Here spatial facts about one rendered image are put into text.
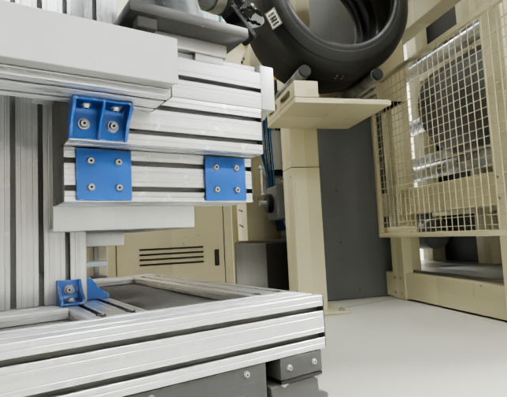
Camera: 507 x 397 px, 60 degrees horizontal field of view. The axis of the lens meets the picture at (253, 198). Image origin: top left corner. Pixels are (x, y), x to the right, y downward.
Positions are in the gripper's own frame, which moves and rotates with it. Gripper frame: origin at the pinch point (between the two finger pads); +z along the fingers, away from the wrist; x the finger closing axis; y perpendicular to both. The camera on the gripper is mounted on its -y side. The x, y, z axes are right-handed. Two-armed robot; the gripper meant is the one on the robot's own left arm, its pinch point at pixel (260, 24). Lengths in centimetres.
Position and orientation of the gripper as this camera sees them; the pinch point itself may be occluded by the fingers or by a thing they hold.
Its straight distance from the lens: 149.3
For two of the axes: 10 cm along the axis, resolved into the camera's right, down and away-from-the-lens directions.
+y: -3.9, -9.0, 1.7
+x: -7.2, 4.2, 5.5
